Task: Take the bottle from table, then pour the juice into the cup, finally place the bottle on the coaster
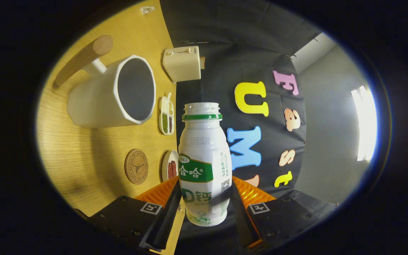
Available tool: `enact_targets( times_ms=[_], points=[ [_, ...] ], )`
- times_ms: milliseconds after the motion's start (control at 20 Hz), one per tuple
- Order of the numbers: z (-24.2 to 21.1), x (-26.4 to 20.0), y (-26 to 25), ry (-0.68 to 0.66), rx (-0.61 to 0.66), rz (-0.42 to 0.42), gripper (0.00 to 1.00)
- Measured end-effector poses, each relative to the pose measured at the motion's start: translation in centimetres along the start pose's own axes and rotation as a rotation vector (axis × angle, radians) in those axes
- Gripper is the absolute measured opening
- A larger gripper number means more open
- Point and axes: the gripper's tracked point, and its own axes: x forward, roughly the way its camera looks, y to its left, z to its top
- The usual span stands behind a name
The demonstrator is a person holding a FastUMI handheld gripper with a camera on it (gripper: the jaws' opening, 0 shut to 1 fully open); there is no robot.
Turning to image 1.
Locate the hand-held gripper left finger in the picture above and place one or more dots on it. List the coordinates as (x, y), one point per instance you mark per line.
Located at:
(168, 219)

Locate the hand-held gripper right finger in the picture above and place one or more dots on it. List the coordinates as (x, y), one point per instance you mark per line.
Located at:
(243, 223)

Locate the round cork coaster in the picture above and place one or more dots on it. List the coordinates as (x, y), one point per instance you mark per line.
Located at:
(136, 166)

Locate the white juice bottle green label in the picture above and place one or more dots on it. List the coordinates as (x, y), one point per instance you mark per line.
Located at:
(204, 152)

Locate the red sausage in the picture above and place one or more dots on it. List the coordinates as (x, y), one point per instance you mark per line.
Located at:
(172, 170)

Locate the white round plate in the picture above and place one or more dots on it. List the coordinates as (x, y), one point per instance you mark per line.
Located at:
(164, 166)

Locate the white divided dish with beans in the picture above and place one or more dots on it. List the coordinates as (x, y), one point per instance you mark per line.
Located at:
(166, 122)

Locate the wooden table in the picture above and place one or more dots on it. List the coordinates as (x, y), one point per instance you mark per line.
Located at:
(76, 148)

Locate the white toaster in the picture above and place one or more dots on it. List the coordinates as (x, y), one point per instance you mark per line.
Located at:
(182, 65)

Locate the toast slice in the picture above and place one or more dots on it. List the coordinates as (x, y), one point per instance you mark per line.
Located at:
(202, 62)

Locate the black backdrop cloth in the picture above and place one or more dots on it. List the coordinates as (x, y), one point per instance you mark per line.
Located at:
(253, 53)

